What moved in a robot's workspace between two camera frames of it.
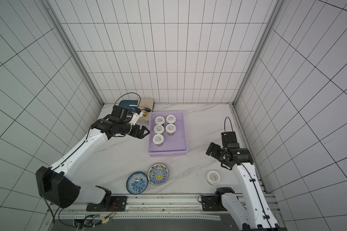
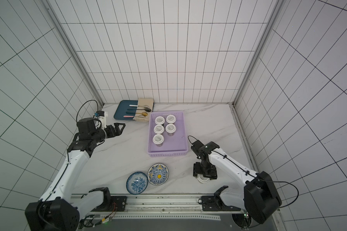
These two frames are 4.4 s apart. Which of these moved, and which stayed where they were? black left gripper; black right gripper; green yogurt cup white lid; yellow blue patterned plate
Moved: black left gripper; black right gripper
Stayed: yellow blue patterned plate; green yogurt cup white lid
